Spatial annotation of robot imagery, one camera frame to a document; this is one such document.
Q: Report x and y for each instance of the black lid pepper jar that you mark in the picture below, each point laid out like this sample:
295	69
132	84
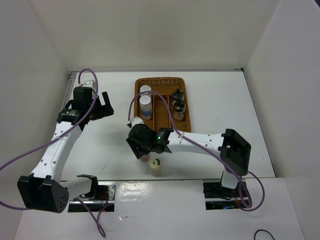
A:
178	96

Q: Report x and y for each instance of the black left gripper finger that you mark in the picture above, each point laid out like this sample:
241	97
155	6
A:
106	101
100	113

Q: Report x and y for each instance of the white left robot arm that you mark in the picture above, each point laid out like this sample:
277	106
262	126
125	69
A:
43	189

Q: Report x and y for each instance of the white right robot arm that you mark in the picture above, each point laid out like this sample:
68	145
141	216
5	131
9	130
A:
229	148

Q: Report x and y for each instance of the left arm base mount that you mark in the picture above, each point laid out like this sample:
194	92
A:
103	200

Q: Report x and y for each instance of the pink lid spice jar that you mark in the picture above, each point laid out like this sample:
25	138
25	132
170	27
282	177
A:
145	158

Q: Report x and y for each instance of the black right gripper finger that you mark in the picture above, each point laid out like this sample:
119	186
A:
135	147
145	150

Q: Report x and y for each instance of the yellow lid spice jar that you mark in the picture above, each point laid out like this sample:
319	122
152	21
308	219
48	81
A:
154	167

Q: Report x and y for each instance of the black lid spice jar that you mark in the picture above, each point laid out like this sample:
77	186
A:
179	109

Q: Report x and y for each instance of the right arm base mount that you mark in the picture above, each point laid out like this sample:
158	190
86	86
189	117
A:
218	197

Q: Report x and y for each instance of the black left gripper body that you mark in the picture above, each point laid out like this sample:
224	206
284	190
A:
97	106

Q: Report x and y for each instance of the blue label silver cap bottle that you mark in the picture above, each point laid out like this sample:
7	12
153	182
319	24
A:
145	90

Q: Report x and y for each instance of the brown wicker divided basket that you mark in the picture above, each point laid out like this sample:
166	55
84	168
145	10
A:
165	86

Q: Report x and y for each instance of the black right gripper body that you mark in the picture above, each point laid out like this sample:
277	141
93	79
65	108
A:
147	146

